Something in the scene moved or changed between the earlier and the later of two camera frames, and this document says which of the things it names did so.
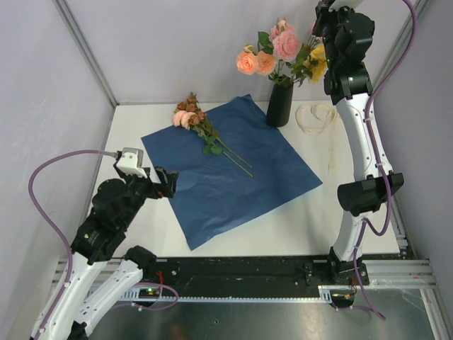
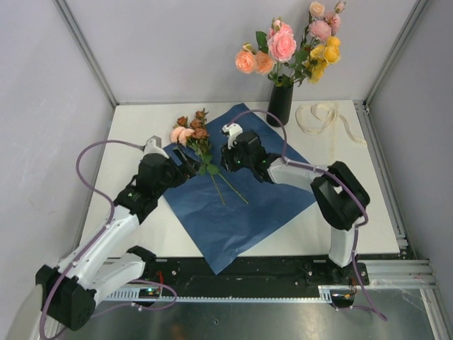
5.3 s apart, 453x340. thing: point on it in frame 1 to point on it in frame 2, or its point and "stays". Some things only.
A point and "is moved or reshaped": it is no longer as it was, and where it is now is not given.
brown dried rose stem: x=197 y=118 to x=209 y=166
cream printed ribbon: x=314 y=119 stays
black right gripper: x=325 y=13 to x=226 y=159
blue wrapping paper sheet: x=255 y=170 is moved or reshaped
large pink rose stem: x=287 y=44 is moved or reshaped
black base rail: x=253 y=274 stays
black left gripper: x=170 y=179 to x=187 y=168
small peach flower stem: x=182 y=117 to x=180 y=133
